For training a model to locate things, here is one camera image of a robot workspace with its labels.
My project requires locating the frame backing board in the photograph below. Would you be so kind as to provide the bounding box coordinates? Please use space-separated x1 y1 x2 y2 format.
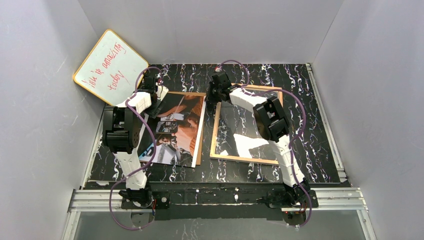
169 93 204 167

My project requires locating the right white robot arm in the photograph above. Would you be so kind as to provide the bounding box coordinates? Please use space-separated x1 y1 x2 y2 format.
206 71 313 211

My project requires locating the printed photo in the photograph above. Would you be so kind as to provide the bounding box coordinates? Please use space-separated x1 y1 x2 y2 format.
137 92 206 168

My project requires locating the aluminium rail base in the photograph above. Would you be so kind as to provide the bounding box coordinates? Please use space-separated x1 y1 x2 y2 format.
62 63 376 240

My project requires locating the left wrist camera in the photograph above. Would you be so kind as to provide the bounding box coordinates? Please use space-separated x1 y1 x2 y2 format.
156 85 169 101

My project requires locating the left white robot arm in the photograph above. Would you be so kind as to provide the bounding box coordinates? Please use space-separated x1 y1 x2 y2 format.
102 76 167 208

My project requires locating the wooden picture frame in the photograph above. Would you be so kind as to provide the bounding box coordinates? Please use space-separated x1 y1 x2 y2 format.
209 83 284 167

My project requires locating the whiteboard with red writing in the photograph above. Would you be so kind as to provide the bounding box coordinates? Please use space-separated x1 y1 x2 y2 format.
73 29 149 106

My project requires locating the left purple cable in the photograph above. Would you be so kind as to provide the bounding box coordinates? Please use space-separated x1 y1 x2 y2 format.
109 66 164 232

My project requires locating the clear plastic sheet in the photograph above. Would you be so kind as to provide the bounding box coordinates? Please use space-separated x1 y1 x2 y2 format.
215 90 280 161

